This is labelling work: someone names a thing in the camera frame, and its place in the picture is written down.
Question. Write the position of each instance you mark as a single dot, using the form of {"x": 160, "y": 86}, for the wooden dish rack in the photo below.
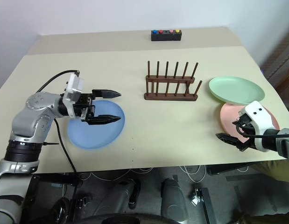
{"x": 170, "y": 96}

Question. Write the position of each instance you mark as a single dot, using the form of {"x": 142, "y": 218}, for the blue plate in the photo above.
{"x": 104, "y": 135}

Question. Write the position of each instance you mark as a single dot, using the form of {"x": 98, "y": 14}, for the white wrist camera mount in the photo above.
{"x": 258, "y": 114}
{"x": 74, "y": 88}

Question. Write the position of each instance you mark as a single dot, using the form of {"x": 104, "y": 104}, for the olive cloth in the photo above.
{"x": 275, "y": 171}

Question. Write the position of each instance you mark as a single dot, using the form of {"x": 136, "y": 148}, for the pink plate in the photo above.
{"x": 228, "y": 116}

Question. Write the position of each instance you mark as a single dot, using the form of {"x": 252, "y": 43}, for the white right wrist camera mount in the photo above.
{"x": 258, "y": 114}

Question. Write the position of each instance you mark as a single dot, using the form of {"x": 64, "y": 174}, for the green plate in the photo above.
{"x": 236, "y": 89}

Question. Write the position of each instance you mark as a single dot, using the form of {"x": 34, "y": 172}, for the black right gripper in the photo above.
{"x": 247, "y": 127}

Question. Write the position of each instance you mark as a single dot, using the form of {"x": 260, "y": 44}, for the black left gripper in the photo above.
{"x": 84, "y": 106}

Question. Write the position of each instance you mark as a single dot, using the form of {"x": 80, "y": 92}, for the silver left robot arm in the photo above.
{"x": 30, "y": 116}

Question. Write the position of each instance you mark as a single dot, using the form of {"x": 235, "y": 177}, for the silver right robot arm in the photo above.
{"x": 285, "y": 142}

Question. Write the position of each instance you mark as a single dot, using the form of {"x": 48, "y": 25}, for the black box with coloured buttons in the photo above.
{"x": 166, "y": 37}

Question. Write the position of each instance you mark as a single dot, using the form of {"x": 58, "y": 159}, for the black table leg frame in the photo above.
{"x": 208, "y": 205}

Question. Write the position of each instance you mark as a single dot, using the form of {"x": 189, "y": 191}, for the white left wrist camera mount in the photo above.
{"x": 74, "y": 88}

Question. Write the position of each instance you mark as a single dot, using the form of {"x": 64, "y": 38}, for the dark rounded shape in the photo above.
{"x": 125, "y": 193}
{"x": 173, "y": 198}

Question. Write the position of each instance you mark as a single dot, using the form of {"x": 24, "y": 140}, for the black table crossbar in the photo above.
{"x": 230, "y": 169}

